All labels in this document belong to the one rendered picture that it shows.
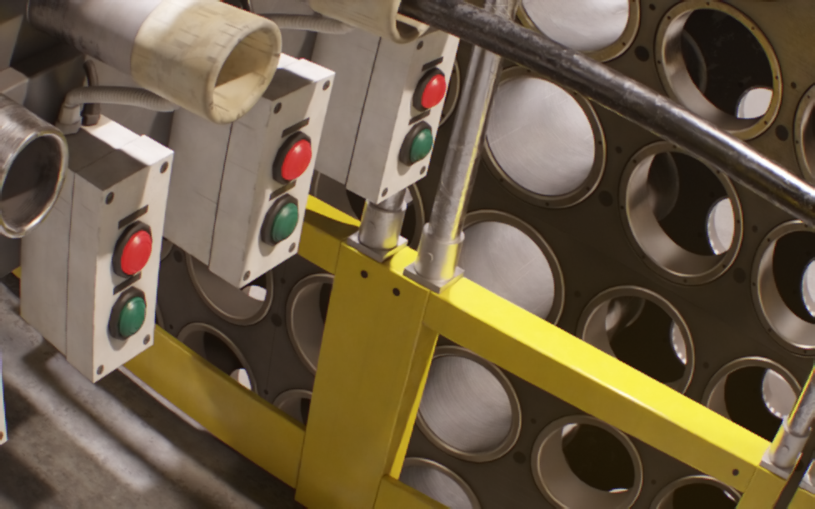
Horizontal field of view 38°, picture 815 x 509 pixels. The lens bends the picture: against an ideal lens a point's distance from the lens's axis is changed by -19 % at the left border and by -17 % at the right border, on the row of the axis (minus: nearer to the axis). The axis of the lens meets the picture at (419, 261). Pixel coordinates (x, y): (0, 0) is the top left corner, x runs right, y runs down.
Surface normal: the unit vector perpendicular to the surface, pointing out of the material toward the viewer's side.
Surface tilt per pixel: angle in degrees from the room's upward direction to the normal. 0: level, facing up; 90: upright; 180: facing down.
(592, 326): 83
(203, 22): 26
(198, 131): 90
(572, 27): 11
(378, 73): 90
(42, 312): 90
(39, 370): 0
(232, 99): 19
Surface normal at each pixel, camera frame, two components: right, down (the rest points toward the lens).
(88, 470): 0.20, -0.82
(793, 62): -0.54, 0.36
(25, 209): 0.02, -0.66
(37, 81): 0.82, 0.44
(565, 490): 0.50, -0.59
